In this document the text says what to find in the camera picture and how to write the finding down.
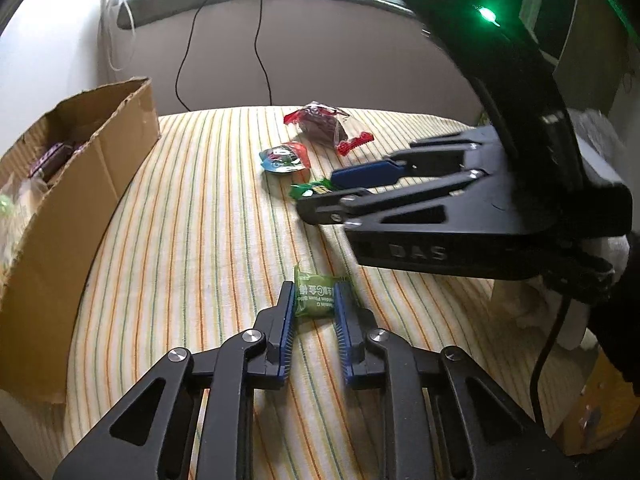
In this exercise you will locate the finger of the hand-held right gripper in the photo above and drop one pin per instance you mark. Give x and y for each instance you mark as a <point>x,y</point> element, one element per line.
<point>325,207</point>
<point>370,172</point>

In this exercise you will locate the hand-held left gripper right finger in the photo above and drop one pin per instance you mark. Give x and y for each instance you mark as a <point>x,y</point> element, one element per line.
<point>342,330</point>

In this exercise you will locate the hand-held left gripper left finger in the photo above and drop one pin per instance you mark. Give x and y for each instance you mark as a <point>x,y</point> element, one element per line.
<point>287,330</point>

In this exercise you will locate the green snack packet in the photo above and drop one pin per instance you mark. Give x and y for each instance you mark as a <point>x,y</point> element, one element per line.
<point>310,190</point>

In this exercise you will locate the small green candy packet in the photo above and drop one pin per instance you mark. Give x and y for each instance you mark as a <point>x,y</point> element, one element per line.
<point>315,295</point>

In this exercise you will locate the brown cardboard box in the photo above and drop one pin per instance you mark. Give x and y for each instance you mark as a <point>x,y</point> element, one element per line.
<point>75,220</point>

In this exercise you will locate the dark purple snack packet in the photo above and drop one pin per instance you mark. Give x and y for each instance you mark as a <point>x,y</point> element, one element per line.
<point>50,157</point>

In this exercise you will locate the person's right forearm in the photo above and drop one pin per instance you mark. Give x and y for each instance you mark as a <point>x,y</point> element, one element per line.
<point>545,310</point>

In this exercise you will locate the blue and red snack packet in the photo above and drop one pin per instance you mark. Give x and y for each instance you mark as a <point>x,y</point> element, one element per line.
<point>282,157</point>

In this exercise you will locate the dark red snack packet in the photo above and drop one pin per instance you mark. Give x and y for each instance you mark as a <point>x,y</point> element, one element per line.
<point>320,122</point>

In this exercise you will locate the striped tablecloth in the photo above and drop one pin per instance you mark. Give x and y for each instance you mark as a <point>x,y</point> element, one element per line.
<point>200,240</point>

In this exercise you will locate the brown wooden furniture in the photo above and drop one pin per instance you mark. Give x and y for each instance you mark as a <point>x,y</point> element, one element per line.
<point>595,410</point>

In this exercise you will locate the clear-wrapped bread package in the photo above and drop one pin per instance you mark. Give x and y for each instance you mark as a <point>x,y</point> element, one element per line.
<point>30,195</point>

